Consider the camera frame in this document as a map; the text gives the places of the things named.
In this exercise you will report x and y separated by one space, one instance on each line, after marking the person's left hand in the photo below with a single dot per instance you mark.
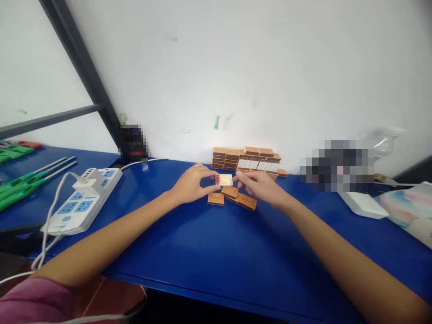
189 187

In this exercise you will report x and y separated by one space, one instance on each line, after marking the person's right hand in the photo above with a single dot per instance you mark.
266 189

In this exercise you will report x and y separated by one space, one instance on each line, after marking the tray of red-tipped matches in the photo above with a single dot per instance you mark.
224 180

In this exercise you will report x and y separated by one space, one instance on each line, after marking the brown matchbox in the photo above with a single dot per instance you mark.
233 199
216 199
247 202
230 191

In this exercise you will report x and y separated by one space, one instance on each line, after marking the stack of brown matchboxes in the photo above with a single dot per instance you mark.
248 161

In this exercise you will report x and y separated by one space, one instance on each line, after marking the dark bottle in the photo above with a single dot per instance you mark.
133 143

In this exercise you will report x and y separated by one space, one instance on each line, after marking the white flat box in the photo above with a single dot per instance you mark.
362 204

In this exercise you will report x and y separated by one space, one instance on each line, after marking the white charger plug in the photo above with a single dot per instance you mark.
86 182

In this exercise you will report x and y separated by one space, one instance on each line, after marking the white and blue power strip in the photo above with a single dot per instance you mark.
81 206

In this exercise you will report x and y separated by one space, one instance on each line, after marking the clear plastic bottle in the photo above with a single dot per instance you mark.
388 141

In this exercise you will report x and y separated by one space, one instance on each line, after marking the pastel patterned bag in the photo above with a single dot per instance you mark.
410 212

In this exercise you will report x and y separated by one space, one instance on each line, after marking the pile of green long lighters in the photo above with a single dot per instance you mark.
20 182

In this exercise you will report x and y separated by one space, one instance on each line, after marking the black metal frame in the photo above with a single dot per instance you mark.
79 64

